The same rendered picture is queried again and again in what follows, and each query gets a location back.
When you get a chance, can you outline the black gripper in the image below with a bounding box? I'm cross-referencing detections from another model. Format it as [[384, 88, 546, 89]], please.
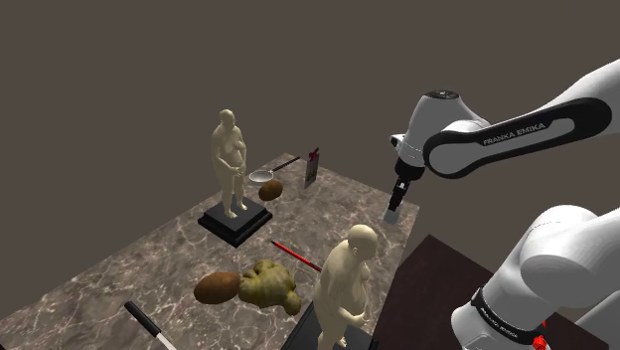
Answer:
[[383, 156, 427, 226]]

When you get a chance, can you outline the dark maroon robot stand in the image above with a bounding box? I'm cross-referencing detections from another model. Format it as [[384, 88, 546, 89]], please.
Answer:
[[372, 234, 612, 350]]

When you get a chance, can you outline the grey card with red bow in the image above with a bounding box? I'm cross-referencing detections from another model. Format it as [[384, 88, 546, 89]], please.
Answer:
[[302, 146, 321, 190]]

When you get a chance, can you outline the beige stout figure, black base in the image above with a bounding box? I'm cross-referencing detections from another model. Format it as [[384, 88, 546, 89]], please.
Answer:
[[280, 224, 380, 350]]

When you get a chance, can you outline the red pen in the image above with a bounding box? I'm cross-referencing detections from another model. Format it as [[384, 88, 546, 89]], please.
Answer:
[[269, 239, 323, 273]]

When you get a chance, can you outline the small brown potato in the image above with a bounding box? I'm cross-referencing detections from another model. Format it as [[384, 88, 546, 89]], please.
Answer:
[[257, 179, 285, 203]]

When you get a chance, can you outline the yellow-green ginger root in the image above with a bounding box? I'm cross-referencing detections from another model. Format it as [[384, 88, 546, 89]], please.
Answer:
[[237, 259, 303, 317]]

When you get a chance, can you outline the beige standing figure, black base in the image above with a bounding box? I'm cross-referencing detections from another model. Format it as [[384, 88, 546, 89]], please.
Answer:
[[197, 107, 274, 249]]

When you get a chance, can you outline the large brown potato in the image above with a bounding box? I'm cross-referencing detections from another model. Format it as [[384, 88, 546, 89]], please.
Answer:
[[193, 270, 242, 306]]

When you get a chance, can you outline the black and white marker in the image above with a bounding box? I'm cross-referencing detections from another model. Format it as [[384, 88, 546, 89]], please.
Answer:
[[123, 300, 179, 350]]

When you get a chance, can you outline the silver frying pan, black handle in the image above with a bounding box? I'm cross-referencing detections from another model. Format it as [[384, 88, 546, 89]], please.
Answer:
[[247, 155, 302, 185]]

